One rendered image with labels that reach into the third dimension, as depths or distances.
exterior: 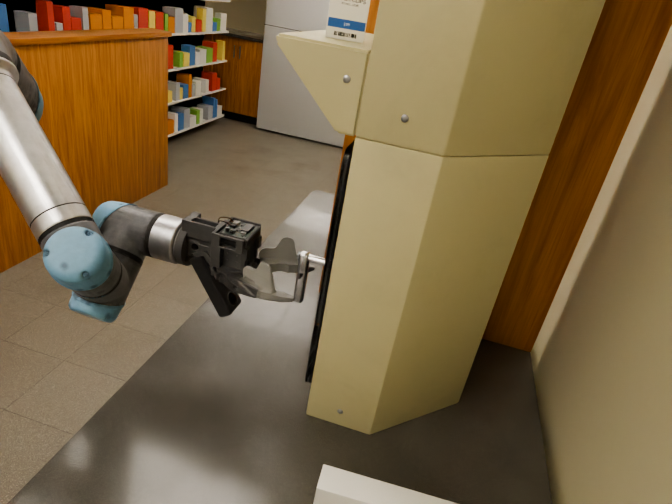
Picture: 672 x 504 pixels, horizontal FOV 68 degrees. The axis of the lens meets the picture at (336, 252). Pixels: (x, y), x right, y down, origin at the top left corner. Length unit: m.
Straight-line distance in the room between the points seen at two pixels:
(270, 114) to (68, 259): 5.38
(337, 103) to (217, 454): 0.53
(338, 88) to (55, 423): 1.83
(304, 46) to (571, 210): 0.62
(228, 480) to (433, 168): 0.51
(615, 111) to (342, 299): 0.58
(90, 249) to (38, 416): 1.59
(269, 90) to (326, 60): 5.34
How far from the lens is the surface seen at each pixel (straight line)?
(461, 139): 0.63
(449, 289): 0.75
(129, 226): 0.85
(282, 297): 0.74
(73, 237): 0.71
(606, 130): 1.01
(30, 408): 2.29
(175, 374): 0.93
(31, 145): 0.80
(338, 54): 0.62
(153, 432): 0.84
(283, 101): 5.92
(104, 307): 0.83
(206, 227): 0.79
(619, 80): 1.00
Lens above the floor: 1.56
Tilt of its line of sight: 27 degrees down
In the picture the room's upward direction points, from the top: 10 degrees clockwise
